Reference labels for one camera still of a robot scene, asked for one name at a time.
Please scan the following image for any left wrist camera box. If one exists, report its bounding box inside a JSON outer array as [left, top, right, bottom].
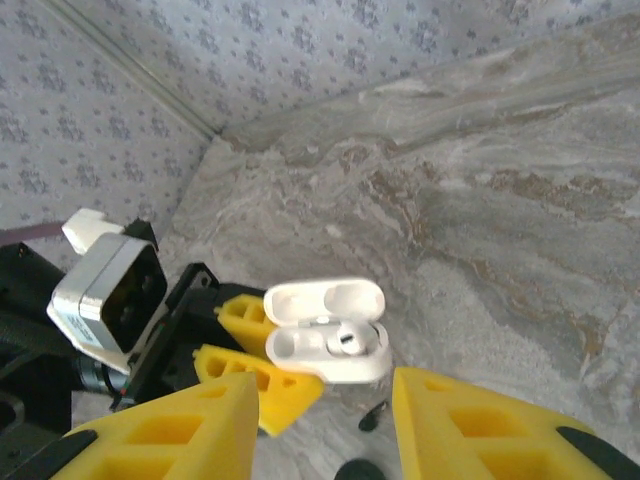
[[46, 208, 170, 375]]

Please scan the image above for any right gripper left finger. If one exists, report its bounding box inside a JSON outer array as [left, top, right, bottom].
[[7, 372, 260, 480]]

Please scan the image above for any white wireless earbud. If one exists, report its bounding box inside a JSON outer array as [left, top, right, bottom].
[[325, 322, 375, 359]]

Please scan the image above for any white earbud charging case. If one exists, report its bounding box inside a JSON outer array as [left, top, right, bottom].
[[263, 277, 395, 385]]

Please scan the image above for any black round charging case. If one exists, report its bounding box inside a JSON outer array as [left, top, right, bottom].
[[334, 458, 386, 480]]

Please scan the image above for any black wireless earbud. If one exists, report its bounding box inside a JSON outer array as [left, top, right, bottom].
[[357, 399, 389, 432]]

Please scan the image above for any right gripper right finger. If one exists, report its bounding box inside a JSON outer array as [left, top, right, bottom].
[[392, 367, 640, 480]]

